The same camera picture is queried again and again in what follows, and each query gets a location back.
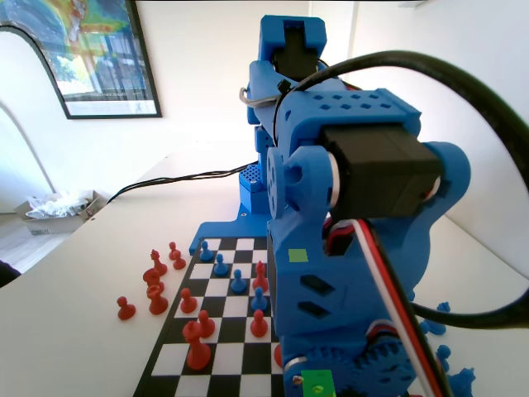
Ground red king chess piece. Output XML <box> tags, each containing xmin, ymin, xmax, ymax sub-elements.
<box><xmin>183</xmin><ymin>320</ymin><xmax>213</xmax><ymax>371</ymax></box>

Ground red rook chess piece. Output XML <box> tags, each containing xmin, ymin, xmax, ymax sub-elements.
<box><xmin>146</xmin><ymin>280</ymin><xmax>169</xmax><ymax>315</ymax></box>

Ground black and white chessboard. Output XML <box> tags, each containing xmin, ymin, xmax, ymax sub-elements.
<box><xmin>134</xmin><ymin>237</ymin><xmax>286</xmax><ymax>397</ymax></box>

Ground cardboard box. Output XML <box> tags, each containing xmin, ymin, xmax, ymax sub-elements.
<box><xmin>16</xmin><ymin>189</ymin><xmax>111</xmax><ymax>237</ymax></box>

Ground crumpled clear plastic bags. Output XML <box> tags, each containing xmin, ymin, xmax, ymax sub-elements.
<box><xmin>26</xmin><ymin>188</ymin><xmax>94</xmax><ymax>219</ymax></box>

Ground black framed map poster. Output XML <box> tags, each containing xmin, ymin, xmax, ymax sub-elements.
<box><xmin>0</xmin><ymin>0</ymin><xmax>164</xmax><ymax>122</ymax></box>

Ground white red black servo cable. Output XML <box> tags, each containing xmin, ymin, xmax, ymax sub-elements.
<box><xmin>328</xmin><ymin>217</ymin><xmax>455</xmax><ymax>397</ymax></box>

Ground blue base plate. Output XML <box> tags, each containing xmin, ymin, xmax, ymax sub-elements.
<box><xmin>188</xmin><ymin>201</ymin><xmax>272</xmax><ymax>256</ymax></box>

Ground thin black cable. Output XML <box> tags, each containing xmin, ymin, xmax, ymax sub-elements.
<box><xmin>107</xmin><ymin>164</ymin><xmax>249</xmax><ymax>204</ymax></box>

